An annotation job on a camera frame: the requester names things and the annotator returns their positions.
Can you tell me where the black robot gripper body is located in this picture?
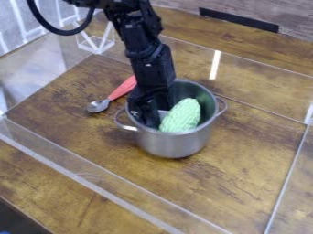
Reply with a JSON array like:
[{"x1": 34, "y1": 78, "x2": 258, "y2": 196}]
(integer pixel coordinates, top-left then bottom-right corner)
[{"x1": 128, "y1": 44, "x2": 176, "y2": 100}]

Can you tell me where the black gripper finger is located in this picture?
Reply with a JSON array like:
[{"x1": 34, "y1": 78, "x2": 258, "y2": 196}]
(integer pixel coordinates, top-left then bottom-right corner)
[
  {"x1": 156, "y1": 90, "x2": 173, "y2": 111},
  {"x1": 127, "y1": 98, "x2": 160, "y2": 129}
]

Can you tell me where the green bumpy gourd toy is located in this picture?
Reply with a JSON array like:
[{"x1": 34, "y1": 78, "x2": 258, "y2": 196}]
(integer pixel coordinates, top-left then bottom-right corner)
[{"x1": 159, "y1": 98, "x2": 200, "y2": 133}]

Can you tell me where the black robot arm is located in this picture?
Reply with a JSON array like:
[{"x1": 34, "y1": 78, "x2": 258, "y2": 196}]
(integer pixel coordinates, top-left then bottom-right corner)
[{"x1": 64, "y1": 0, "x2": 176, "y2": 128}]

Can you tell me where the silver metal pot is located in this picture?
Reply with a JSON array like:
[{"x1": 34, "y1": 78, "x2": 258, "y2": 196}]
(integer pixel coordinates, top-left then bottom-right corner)
[{"x1": 113, "y1": 80, "x2": 227, "y2": 159}]

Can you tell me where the black strip on table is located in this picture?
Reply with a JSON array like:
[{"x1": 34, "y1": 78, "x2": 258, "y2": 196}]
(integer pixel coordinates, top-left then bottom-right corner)
[{"x1": 197, "y1": 7, "x2": 278, "y2": 33}]

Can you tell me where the red-handled metal spoon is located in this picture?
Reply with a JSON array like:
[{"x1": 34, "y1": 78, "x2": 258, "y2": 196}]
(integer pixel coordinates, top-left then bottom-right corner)
[{"x1": 86, "y1": 76, "x2": 136, "y2": 113}]

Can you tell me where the clear acrylic corner bracket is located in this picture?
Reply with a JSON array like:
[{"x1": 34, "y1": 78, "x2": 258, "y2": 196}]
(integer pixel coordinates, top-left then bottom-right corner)
[{"x1": 76, "y1": 23, "x2": 114, "y2": 55}]

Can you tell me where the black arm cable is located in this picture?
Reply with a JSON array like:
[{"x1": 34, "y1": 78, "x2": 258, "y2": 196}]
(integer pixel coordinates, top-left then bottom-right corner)
[{"x1": 25, "y1": 0, "x2": 97, "y2": 37}]

